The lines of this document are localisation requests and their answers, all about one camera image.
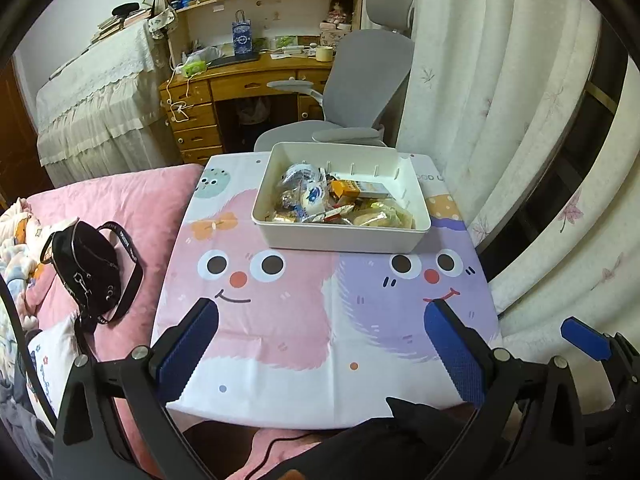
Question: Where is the grey office chair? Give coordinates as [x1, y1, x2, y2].
[254, 0, 416, 153]

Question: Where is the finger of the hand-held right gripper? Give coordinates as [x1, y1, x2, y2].
[560, 316, 618, 361]

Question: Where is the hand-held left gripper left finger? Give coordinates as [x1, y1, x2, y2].
[52, 297, 221, 480]

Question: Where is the floral fabric bag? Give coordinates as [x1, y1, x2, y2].
[147, 7, 180, 41]

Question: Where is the doll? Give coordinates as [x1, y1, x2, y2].
[320, 0, 353, 31]

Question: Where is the pink blanket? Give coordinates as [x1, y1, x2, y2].
[22, 162, 203, 480]

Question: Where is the brown wooden door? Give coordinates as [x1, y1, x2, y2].
[0, 60, 53, 206]

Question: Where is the wooden desk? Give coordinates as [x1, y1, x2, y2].
[159, 50, 336, 166]

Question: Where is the white lace cloth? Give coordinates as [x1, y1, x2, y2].
[35, 22, 186, 188]

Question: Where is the cartoon printed tablecloth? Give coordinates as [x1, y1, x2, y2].
[150, 152, 503, 431]

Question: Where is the white plastic bin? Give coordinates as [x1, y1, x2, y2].
[251, 141, 432, 253]

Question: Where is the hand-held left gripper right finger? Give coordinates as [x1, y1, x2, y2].
[422, 297, 586, 480]

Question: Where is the clear crumbly cake packet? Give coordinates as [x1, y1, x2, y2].
[350, 199, 416, 231]

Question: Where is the white flowered curtain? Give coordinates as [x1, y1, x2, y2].
[362, 0, 640, 341]

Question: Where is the blue gift bag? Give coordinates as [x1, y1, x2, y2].
[231, 10, 257, 57]

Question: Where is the wooden bookshelf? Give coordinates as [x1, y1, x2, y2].
[159, 0, 363, 68]

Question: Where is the stack of books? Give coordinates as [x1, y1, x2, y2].
[90, 10, 151, 46]

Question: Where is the pink cloth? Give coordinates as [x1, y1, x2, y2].
[240, 430, 326, 480]

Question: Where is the black cable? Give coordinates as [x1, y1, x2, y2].
[245, 437, 311, 480]

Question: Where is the white blue snack packet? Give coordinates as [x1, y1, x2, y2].
[295, 180, 328, 211]

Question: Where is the white cable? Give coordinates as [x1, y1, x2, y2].
[165, 67, 193, 123]

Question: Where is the clear plastic bag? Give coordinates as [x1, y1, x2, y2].
[236, 96, 271, 126]

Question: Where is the white printed cloth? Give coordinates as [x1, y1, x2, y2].
[22, 315, 96, 431]

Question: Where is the orange white oat bar packet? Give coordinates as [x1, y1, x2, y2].
[330, 178, 391, 200]

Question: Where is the cartoon printed quilt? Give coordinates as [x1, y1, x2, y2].
[0, 197, 81, 311]

